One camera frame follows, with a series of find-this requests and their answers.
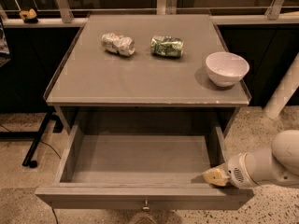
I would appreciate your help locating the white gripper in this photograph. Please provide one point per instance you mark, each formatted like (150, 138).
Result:
(237, 169)

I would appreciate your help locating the grey top drawer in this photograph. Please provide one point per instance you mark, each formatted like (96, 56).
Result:
(135, 159)

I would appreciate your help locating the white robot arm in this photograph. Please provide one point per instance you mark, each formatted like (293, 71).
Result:
(277, 165)

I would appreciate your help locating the grey drawer cabinet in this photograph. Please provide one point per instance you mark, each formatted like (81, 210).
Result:
(93, 77)

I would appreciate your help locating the white bowl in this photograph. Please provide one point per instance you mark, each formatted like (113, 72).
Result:
(225, 68)

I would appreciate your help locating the crushed green can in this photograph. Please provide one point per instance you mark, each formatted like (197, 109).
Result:
(166, 46)

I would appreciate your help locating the crushed silver can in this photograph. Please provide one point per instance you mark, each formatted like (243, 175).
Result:
(119, 44)

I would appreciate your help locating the black table leg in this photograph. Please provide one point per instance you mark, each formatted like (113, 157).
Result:
(28, 158)

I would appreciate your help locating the yellow black object on ledge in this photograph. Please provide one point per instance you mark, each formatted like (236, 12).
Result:
(28, 15)

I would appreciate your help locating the white diagonal post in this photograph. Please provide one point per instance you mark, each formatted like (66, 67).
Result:
(284, 91)

